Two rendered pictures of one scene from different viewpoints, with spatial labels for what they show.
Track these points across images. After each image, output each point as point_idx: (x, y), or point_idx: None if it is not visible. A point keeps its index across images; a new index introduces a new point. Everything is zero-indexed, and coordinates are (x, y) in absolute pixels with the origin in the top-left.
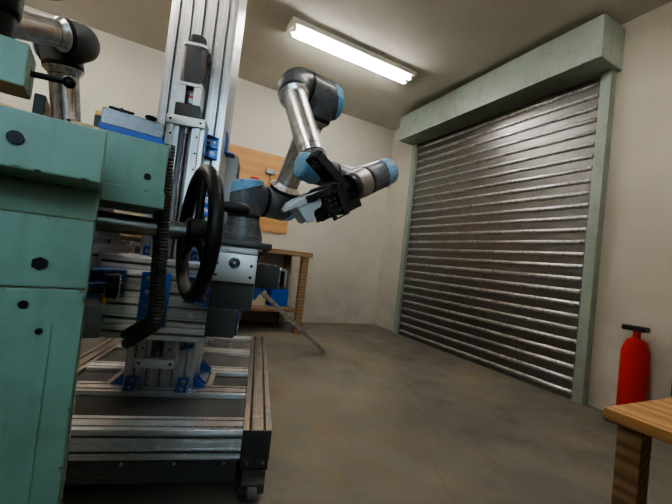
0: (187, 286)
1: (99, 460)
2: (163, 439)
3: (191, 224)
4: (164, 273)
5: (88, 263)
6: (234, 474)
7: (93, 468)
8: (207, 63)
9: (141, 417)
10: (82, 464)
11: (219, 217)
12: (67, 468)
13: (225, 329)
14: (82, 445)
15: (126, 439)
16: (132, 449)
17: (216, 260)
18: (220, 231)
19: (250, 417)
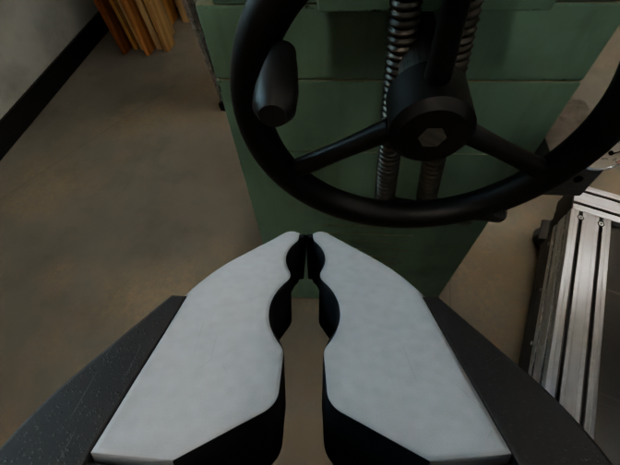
0: (422, 205)
1: (537, 318)
2: (539, 380)
3: (394, 79)
4: (382, 145)
5: (209, 53)
6: None
7: (534, 316)
8: None
9: (594, 353)
10: (539, 304)
11: (230, 81)
12: (539, 293)
13: None
14: (549, 293)
15: (546, 335)
16: (538, 347)
17: (259, 164)
18: (234, 113)
19: None
